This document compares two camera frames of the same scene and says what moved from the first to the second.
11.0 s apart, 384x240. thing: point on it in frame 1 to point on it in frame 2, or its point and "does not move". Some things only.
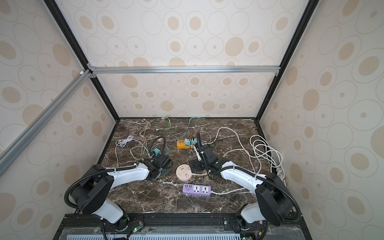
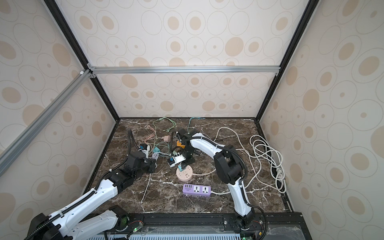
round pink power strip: [184, 172] does not move
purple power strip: [197, 189] does not move
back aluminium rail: [185, 69] does not move
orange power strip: [181, 144] does not move
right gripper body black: [199, 165] to [187, 154]
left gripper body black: [162, 172] to [148, 167]
